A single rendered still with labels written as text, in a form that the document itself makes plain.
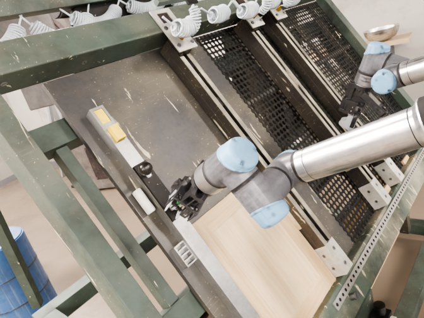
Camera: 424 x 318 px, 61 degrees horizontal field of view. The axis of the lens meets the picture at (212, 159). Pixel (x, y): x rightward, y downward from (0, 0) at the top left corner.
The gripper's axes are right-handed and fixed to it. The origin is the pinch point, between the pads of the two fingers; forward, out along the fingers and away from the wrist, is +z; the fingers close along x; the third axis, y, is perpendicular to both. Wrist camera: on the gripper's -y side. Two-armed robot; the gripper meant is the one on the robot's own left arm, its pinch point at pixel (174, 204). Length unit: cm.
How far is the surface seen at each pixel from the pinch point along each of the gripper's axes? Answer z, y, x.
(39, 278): 254, -20, -18
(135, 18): 2, -53, -46
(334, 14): 9, -189, 29
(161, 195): 7.1, -4.0, -3.1
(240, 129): 6.2, -47.1, 8.4
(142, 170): -2.8, -0.8, -12.5
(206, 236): 10.2, -3.3, 15.8
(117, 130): 6.2, -12.7, -25.1
